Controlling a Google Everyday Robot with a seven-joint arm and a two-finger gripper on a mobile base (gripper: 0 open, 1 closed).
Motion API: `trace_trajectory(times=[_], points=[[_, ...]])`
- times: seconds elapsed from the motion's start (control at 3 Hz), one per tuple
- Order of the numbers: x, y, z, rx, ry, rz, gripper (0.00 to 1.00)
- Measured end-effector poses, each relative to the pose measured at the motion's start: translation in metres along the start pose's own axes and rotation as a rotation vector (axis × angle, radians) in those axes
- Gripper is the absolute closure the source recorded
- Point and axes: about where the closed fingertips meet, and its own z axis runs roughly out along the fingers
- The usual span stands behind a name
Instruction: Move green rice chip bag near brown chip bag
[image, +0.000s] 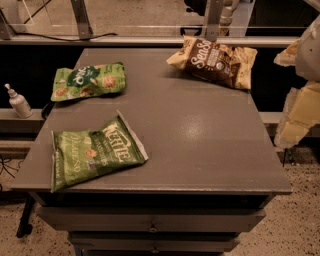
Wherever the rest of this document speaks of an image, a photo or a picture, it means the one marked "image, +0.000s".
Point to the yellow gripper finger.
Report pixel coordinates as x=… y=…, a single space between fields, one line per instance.
x=288 y=56
x=301 y=112

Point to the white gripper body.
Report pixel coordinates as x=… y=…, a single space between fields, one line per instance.
x=309 y=55

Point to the green rice chip bag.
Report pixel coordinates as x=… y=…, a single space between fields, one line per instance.
x=88 y=81

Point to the brown Sensible chip bag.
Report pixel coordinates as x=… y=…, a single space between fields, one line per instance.
x=218 y=63

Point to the green Kettle chip bag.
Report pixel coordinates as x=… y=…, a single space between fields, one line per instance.
x=84 y=155

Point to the grey drawer cabinet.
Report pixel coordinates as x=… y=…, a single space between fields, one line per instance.
x=211 y=166

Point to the top drawer round knob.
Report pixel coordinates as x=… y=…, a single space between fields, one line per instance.
x=153 y=229

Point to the drawer round knob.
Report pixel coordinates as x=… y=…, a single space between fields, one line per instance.
x=154 y=251
x=153 y=229

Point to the white pump bottle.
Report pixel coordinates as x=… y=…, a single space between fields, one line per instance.
x=18 y=103

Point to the metal frame post right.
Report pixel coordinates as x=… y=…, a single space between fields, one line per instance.
x=212 y=19

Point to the metal frame post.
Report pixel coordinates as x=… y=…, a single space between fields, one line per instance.
x=212 y=19
x=83 y=25

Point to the metal frame post left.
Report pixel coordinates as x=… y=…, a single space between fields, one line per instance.
x=83 y=25

